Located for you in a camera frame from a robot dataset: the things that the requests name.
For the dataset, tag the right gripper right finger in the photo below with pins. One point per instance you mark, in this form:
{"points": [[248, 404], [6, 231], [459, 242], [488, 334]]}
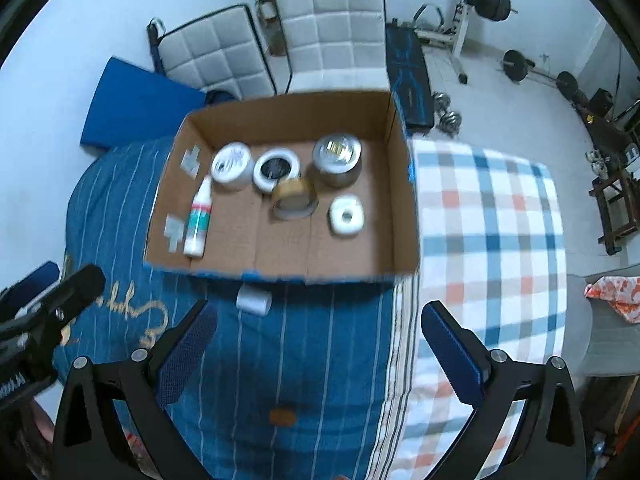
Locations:
{"points": [[548, 442]]}

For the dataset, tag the right grey quilted cushion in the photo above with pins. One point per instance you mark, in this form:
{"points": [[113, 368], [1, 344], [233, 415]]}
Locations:
{"points": [[334, 44]]}

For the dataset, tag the brown round nut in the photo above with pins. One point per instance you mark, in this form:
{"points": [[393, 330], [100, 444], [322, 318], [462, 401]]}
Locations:
{"points": [[282, 417]]}

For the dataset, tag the white jar printed lid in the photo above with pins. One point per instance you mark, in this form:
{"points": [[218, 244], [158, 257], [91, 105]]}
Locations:
{"points": [[232, 166]]}

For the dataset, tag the dark wooden chair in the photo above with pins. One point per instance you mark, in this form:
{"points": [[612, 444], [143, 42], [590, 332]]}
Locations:
{"points": [[617, 199]]}

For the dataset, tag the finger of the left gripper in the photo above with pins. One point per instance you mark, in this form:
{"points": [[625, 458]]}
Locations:
{"points": [[23, 292], [29, 336]]}

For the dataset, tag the silver round tin gold emblem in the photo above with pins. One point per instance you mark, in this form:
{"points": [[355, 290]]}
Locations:
{"points": [[337, 159]]}

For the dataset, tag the white spray bottle teal label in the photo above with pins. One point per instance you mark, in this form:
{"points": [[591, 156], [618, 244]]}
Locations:
{"points": [[198, 221]]}

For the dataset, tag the plaid checkered blanket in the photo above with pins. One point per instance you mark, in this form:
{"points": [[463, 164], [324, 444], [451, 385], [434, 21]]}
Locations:
{"points": [[492, 251]]}

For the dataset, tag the chrome dumbbell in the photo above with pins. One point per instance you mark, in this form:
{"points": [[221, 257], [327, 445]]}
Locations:
{"points": [[449, 121]]}

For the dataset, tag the white cylindrical cap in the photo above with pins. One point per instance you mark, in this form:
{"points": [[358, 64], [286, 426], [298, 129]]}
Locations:
{"points": [[253, 300]]}

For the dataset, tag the orange patterned cloth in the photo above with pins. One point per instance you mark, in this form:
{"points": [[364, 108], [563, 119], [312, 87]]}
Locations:
{"points": [[620, 293]]}

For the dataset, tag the left grey quilted cushion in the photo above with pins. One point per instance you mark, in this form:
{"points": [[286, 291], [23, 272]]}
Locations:
{"points": [[219, 51]]}

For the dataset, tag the white jar black lid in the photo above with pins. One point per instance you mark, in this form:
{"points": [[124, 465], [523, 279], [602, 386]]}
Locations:
{"points": [[273, 166]]}

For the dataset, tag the barbell on floor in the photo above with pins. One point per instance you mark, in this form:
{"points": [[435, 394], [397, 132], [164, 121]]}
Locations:
{"points": [[517, 67]]}

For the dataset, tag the white earbud case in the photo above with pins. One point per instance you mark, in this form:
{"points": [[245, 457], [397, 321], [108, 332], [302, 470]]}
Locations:
{"points": [[346, 215]]}

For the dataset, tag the gold tape roll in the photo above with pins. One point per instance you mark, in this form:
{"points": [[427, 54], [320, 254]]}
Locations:
{"points": [[294, 199]]}

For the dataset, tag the blue striped bedsheet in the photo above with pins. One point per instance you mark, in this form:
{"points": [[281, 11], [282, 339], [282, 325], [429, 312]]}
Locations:
{"points": [[320, 351]]}

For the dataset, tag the black weight bench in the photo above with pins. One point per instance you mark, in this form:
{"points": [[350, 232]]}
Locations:
{"points": [[409, 80]]}

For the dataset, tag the grey quilted cushion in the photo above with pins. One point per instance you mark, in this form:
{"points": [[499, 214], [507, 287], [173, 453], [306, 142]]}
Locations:
{"points": [[219, 51], [334, 44]]}

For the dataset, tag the blue foam mat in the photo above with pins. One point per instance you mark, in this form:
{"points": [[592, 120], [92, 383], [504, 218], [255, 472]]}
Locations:
{"points": [[131, 104]]}

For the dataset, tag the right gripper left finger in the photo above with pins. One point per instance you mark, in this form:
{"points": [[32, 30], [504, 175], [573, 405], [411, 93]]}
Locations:
{"points": [[88, 440]]}

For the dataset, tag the cardboard box blue printed exterior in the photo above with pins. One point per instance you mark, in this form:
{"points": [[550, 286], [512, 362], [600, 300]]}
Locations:
{"points": [[315, 187]]}

